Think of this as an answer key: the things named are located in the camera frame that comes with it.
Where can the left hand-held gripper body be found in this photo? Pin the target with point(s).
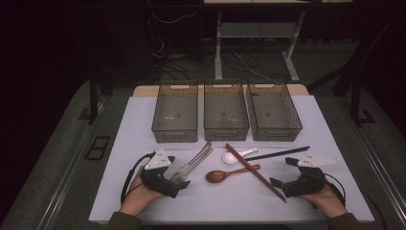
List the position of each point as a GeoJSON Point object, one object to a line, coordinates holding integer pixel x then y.
{"type": "Point", "coordinates": [159, 183]}

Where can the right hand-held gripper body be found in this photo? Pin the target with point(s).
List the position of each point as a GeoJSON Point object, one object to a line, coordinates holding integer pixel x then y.
{"type": "Point", "coordinates": [306, 185]}

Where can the metal fork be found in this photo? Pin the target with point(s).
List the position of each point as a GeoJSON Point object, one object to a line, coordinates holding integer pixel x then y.
{"type": "Point", "coordinates": [182, 179]}

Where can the metal knife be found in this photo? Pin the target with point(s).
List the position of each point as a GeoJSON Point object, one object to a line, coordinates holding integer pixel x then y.
{"type": "Point", "coordinates": [175, 175]}

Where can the brown wooden spoon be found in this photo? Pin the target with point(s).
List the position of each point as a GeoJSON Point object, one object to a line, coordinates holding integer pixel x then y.
{"type": "Point", "coordinates": [215, 176]}

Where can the transparent grey plastic bin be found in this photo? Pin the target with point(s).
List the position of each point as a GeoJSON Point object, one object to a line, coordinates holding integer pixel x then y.
{"type": "Point", "coordinates": [175, 111]}
{"type": "Point", "coordinates": [226, 111]}
{"type": "Point", "coordinates": [274, 111]}

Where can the white ceramic spoon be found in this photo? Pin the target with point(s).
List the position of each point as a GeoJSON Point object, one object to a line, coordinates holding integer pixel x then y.
{"type": "Point", "coordinates": [230, 158]}

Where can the person's left hand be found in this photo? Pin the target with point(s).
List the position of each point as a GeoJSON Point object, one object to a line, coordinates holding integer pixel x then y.
{"type": "Point", "coordinates": [137, 198]}

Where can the person's right hand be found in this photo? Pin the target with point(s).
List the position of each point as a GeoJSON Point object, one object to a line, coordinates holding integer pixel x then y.
{"type": "Point", "coordinates": [328, 202]}

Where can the white table mat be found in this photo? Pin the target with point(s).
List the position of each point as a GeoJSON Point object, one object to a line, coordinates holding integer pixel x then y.
{"type": "Point", "coordinates": [223, 204]}

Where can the black metal stand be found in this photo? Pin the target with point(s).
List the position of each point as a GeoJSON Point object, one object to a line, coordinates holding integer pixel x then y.
{"type": "Point", "coordinates": [356, 102]}
{"type": "Point", "coordinates": [93, 96]}

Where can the black tripod legs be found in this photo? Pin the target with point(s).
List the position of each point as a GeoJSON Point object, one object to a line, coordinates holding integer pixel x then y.
{"type": "Point", "coordinates": [348, 80]}

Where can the white metal desk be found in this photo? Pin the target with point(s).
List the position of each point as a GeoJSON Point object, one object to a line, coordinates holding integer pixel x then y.
{"type": "Point", "coordinates": [218, 48]}

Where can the black floor frame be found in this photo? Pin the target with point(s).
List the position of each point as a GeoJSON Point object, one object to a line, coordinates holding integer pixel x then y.
{"type": "Point", "coordinates": [99, 147]}

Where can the metal floor rail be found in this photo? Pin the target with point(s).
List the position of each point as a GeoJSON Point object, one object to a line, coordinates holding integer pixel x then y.
{"type": "Point", "coordinates": [58, 198]}
{"type": "Point", "coordinates": [386, 179]}

